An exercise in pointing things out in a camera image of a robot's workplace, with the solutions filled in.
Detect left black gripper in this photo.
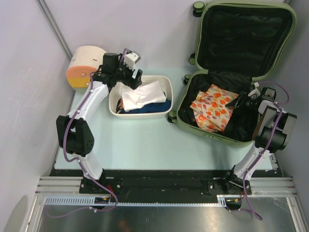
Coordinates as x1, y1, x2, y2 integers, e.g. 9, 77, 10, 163
114, 57, 142, 90

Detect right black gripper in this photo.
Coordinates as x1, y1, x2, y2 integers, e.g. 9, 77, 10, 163
225, 91, 256, 116

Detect plain white garment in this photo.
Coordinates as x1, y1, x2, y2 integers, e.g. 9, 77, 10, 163
119, 81, 166, 112

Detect white rectangular plastic basin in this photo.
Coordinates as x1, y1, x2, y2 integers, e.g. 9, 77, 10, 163
109, 75, 173, 119

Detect white orange patterned cloth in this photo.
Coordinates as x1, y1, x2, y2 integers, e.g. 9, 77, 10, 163
190, 84, 239, 132

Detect navy blue garment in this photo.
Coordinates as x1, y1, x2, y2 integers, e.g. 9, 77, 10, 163
121, 98, 172, 114

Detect green hard-shell suitcase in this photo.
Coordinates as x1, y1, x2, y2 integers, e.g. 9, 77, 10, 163
168, 0, 296, 147

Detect cream drawer box orange fronts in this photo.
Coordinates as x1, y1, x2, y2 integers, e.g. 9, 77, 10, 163
66, 45, 106, 89

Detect black white striped garment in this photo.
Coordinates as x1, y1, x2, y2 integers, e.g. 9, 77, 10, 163
115, 98, 123, 114

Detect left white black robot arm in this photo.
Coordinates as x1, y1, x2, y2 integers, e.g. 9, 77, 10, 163
56, 49, 142, 193

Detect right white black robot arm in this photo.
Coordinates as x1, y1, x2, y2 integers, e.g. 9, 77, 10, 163
223, 87, 297, 194

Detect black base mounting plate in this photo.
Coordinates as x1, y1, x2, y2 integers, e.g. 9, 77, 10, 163
50, 169, 282, 204

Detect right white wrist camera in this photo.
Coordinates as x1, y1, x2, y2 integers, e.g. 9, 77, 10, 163
248, 82, 260, 98

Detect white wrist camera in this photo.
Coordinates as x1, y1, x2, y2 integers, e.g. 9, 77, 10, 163
248, 82, 260, 98
124, 51, 140, 70

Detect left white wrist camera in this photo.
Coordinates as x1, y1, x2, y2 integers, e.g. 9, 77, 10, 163
124, 51, 140, 70

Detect aluminium frame rail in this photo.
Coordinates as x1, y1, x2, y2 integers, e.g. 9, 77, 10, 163
35, 176, 298, 197

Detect white slotted cable duct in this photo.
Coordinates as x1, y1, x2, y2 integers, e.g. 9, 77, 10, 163
44, 194, 229, 207

